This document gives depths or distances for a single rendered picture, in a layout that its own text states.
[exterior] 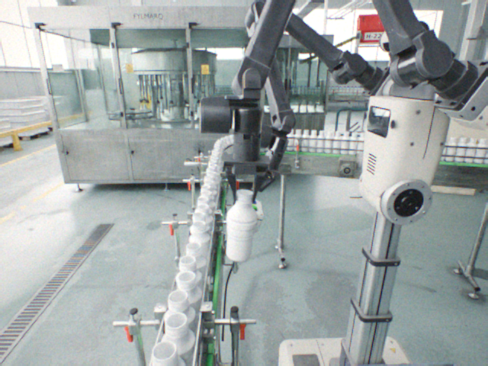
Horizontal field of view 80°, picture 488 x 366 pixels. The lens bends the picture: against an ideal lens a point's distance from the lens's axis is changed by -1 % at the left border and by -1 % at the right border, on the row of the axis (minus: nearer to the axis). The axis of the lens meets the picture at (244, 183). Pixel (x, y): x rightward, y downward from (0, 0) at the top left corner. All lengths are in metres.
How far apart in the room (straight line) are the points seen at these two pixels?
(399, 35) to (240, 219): 0.53
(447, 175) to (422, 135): 1.56
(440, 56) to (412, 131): 0.26
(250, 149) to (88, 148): 4.03
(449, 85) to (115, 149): 4.02
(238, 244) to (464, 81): 0.62
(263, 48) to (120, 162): 3.92
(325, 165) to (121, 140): 2.86
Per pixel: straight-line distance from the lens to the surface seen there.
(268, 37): 0.64
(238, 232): 0.67
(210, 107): 0.59
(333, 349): 1.77
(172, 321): 0.59
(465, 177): 2.58
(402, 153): 0.98
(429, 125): 1.00
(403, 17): 0.79
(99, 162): 4.54
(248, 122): 0.59
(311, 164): 2.40
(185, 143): 4.13
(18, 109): 9.56
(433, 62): 0.77
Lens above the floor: 1.56
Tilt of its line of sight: 20 degrees down
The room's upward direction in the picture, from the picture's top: straight up
